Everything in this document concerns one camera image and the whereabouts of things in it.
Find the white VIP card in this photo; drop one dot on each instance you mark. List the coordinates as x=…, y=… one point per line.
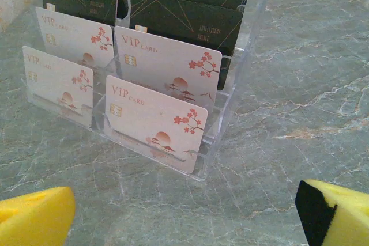
x=155, y=125
x=54, y=84
x=173, y=61
x=75, y=35

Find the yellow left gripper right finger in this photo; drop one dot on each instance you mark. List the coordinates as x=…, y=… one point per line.
x=346, y=217

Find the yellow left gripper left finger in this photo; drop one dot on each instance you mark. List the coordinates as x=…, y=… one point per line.
x=34, y=220

